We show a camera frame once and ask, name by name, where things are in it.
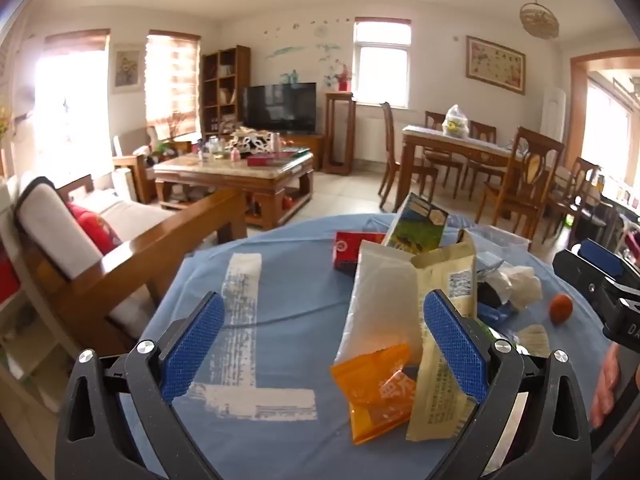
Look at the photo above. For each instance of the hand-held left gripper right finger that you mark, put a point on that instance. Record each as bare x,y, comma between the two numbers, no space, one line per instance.
455,345

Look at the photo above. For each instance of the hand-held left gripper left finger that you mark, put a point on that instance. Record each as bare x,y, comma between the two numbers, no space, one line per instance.
195,345

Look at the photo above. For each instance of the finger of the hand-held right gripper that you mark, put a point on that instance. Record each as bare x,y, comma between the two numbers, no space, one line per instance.
607,259
575,275

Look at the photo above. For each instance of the beige snack wrapper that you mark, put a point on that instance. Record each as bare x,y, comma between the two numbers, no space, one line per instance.
442,267

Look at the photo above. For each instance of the white plastic pouch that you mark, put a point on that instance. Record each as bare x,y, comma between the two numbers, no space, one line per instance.
380,300

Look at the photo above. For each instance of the orange snack packet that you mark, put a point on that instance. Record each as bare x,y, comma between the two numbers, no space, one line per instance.
372,390

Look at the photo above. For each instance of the red milk carton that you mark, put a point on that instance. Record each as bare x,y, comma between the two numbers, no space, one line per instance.
347,255

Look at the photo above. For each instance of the person's right hand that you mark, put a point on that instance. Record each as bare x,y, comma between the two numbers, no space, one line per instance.
606,390

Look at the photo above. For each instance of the small orange ball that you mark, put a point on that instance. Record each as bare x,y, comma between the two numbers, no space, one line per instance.
561,308

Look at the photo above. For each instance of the blue wrapper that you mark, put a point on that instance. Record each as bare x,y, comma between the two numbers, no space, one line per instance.
495,314

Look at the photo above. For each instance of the crumpled white tissue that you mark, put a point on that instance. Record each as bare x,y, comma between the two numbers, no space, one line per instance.
520,285

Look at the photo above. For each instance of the black wrapper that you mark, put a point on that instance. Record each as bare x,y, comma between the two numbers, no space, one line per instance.
492,294

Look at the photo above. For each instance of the pale crumpled wrapper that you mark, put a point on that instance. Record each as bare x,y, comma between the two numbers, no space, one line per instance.
533,339

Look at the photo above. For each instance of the clear plastic container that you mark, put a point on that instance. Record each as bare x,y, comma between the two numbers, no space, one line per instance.
500,240

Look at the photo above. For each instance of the wooden dining chair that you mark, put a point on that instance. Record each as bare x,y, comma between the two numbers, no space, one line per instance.
390,135
482,132
434,120
580,180
530,160

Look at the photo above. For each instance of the wooden sofa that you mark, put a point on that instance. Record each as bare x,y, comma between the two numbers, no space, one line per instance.
150,250

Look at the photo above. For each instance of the blue tablecloth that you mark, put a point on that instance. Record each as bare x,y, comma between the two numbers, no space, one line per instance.
280,280

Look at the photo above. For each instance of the green and white carton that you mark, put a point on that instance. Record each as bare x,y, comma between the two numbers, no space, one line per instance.
412,230

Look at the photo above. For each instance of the white standing air conditioner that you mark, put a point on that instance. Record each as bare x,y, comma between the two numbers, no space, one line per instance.
554,115

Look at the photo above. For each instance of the red cushion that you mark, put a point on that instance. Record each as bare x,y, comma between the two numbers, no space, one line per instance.
92,227

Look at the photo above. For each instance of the wooden coffee table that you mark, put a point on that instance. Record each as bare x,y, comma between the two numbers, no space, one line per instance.
240,172

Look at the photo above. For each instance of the wooden dining table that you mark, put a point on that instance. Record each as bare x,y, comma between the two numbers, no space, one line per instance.
450,142

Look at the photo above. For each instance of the clear plastic bag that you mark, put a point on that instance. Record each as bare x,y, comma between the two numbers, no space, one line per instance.
456,122

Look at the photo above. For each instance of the wooden armchair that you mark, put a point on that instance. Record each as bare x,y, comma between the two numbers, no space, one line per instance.
132,160

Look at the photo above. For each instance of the flat red box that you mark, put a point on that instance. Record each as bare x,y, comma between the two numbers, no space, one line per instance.
265,160

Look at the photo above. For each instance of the white ornate basket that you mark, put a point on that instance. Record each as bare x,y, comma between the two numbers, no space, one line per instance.
252,140

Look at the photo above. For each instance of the wide framed picture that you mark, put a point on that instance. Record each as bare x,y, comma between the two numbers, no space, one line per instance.
495,65

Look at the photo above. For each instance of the tall wooden stand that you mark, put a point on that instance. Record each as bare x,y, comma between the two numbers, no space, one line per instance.
340,130

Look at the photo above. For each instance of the pendant lamp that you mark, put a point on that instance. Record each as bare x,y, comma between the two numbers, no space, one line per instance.
539,19

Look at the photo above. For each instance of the flat screen television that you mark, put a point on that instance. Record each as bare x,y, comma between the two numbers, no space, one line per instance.
280,107

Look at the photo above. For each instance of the wooden bookshelf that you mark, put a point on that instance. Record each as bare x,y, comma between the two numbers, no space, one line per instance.
226,90

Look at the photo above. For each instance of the window with roller blind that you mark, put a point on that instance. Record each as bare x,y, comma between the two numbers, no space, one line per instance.
172,85

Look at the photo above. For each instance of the bright balcony window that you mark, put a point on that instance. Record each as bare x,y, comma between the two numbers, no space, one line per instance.
70,105

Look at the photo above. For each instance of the white framed window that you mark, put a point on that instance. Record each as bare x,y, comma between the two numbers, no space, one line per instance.
382,65

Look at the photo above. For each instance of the small framed picture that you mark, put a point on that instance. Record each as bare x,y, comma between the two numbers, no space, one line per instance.
126,67

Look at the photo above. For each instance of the red flower vase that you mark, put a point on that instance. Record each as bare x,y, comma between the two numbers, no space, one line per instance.
343,80

